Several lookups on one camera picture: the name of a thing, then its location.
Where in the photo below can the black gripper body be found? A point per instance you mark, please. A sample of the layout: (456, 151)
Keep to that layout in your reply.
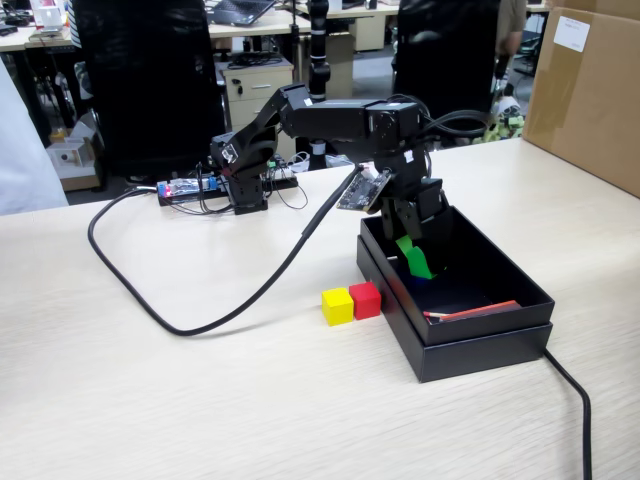
(400, 172)

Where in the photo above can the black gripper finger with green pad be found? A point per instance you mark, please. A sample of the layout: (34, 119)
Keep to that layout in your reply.
(411, 222)
(391, 220)

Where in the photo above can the green wooden cube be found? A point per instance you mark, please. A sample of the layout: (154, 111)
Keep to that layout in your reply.
(420, 265)

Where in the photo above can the blue wooden cube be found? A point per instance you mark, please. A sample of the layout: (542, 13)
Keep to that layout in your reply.
(419, 282)

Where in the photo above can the red wooden cube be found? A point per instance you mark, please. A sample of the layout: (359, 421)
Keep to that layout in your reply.
(365, 302)

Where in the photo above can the yellow wooden cube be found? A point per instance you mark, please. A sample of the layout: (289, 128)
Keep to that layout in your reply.
(337, 307)

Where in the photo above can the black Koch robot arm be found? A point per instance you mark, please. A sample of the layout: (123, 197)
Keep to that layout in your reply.
(325, 120)

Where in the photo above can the black cardboard box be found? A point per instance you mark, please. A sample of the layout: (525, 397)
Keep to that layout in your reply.
(480, 260)

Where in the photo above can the black open box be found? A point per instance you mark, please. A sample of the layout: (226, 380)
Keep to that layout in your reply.
(480, 357)

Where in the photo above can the large brown cardboard box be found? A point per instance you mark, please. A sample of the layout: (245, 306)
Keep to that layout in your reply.
(585, 90)

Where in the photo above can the small white box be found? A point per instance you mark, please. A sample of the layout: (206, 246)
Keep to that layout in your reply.
(67, 157)

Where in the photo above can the orange matchbox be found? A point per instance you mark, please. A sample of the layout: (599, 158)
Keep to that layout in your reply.
(480, 311)

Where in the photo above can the yellow green clutter pile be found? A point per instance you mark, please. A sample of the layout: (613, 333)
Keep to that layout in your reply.
(505, 120)

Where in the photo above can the narrow black office chair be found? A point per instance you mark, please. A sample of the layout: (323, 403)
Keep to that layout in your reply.
(440, 50)

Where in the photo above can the beige drawer cabinet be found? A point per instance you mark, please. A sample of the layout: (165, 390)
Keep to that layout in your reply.
(260, 100)

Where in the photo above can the light wooden desk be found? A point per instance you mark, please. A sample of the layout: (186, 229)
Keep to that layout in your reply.
(325, 22)

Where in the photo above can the person in tan shirt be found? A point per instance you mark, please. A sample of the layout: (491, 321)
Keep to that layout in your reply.
(512, 25)

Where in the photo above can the blue motor controller board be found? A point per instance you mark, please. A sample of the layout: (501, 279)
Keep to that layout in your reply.
(187, 189)

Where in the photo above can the black laptop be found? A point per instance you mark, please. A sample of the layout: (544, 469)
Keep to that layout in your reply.
(240, 10)

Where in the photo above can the wide black office chair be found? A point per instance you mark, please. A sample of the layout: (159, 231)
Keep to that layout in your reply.
(150, 75)

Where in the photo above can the person in white clothing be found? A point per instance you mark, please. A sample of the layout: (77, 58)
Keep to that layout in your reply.
(25, 150)

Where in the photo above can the camera circuit board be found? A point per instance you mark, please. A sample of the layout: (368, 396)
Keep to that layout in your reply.
(360, 192)

